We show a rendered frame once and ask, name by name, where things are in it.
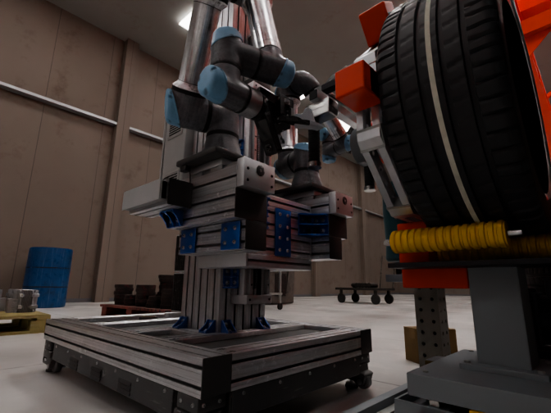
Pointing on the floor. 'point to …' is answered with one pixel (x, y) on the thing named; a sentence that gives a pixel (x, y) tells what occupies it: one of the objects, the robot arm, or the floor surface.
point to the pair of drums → (48, 274)
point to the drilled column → (431, 324)
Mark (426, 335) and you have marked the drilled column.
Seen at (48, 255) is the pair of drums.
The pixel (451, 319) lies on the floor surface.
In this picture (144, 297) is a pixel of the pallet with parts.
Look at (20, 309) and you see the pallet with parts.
